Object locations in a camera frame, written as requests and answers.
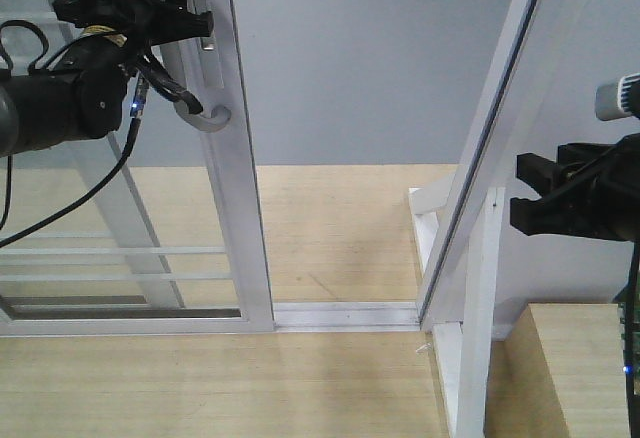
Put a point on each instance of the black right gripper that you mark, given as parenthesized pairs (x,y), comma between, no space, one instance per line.
(590,190)

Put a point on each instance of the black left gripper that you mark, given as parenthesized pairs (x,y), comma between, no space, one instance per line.
(144,24)

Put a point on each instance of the grey metal door handle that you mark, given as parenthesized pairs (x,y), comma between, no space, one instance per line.
(198,65)

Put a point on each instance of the white sliding transparent door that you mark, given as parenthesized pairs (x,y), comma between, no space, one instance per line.
(153,229)

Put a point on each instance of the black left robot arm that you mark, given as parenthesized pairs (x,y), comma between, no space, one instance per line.
(78,93)

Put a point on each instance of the metal bottom door track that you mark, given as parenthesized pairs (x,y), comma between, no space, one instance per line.
(334,317)

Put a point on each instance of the light wooden block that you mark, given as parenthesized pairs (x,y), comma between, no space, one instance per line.
(567,365)

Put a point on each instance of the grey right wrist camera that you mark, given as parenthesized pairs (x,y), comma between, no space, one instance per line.
(618,99)

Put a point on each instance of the white rear support bracket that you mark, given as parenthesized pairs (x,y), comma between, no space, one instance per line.
(425,203)

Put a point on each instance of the white triangular support bracket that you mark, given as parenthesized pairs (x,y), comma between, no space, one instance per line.
(463,349)

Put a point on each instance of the white door frame post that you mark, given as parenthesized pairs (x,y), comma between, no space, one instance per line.
(527,54)

